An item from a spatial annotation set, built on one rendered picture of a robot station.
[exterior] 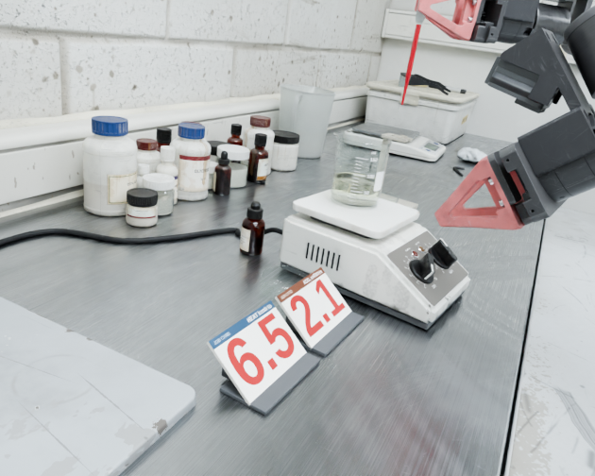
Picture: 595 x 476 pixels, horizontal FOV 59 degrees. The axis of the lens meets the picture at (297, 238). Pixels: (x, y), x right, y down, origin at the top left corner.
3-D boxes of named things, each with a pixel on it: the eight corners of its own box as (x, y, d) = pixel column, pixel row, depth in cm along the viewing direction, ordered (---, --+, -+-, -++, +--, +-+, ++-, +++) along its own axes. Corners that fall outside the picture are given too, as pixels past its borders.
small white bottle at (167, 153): (151, 204, 80) (153, 147, 76) (158, 197, 83) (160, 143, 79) (173, 207, 80) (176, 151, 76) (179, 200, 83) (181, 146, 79)
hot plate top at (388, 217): (421, 217, 65) (423, 211, 65) (378, 241, 56) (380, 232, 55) (339, 191, 71) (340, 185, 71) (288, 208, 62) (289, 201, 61)
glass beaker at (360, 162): (373, 199, 68) (385, 135, 65) (383, 216, 62) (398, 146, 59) (320, 194, 67) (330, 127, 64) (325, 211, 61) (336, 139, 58)
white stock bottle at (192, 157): (159, 194, 85) (161, 122, 80) (188, 187, 90) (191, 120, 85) (187, 204, 82) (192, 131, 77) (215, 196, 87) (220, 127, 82)
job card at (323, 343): (364, 319, 56) (370, 284, 54) (325, 357, 48) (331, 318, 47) (314, 299, 58) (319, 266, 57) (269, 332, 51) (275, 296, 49)
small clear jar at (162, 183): (179, 212, 78) (181, 178, 76) (157, 219, 74) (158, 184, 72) (158, 204, 80) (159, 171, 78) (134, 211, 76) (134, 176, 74)
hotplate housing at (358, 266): (467, 294, 65) (484, 235, 62) (427, 335, 54) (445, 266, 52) (317, 238, 76) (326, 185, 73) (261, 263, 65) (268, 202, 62)
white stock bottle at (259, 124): (248, 165, 108) (254, 112, 104) (275, 172, 106) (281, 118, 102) (234, 171, 103) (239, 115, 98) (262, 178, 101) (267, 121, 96)
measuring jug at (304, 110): (315, 167, 114) (326, 97, 108) (260, 157, 116) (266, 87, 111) (331, 152, 131) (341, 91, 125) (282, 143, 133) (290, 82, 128)
